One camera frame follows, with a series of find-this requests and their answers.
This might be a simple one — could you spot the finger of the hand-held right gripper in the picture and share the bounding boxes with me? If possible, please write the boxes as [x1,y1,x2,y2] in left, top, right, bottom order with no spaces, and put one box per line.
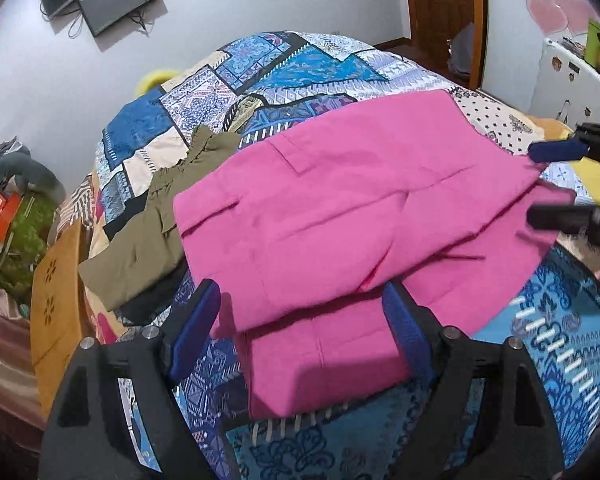
[526,203,600,281]
[527,121,600,171]

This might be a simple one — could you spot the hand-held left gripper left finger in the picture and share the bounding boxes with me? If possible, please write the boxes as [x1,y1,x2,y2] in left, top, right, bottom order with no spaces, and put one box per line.
[39,278,241,480]

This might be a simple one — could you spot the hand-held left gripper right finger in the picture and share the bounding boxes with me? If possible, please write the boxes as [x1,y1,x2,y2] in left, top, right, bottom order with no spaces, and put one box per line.
[381,280,566,480]

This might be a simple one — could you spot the pink pants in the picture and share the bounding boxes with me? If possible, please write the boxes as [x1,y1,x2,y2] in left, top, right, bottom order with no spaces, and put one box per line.
[172,88,576,422]

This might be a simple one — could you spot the yellow cloth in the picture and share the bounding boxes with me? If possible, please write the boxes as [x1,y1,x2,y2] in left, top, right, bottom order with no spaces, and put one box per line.
[527,116,600,211]

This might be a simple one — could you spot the black garment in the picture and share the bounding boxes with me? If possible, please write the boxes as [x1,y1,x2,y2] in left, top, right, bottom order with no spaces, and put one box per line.
[115,260,193,326]

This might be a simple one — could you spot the white cabinet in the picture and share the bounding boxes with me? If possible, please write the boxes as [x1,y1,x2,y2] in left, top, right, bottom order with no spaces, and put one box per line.
[528,36,600,126]

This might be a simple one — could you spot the olive green garment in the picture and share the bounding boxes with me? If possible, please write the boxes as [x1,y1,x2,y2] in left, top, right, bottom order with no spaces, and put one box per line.
[78,126,246,312]

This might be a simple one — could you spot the green bottle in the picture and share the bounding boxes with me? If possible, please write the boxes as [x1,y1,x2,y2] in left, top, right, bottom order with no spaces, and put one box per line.
[584,19,600,67]

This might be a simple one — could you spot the grey bag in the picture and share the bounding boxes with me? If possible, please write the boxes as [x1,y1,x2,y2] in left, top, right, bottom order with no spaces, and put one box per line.
[449,24,476,81]

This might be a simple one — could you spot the wooden door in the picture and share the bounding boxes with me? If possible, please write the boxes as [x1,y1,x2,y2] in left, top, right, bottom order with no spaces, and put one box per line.
[401,0,489,92]

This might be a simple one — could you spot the orange box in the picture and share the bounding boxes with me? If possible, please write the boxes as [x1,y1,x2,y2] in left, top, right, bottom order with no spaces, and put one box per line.
[0,189,23,243]

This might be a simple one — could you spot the grey cloth pile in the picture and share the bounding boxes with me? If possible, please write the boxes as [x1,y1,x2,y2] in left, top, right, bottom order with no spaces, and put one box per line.
[0,141,67,206]

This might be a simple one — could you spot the yellow round object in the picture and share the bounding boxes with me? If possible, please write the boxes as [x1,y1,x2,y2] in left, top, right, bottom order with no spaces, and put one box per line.
[136,66,178,96]

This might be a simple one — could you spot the blue patchwork bed sheet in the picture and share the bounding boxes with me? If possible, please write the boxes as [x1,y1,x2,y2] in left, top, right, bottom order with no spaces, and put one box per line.
[55,31,600,480]

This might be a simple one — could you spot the pink heart wall decoration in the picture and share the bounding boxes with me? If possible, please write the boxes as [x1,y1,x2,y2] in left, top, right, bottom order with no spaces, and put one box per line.
[487,0,598,33]

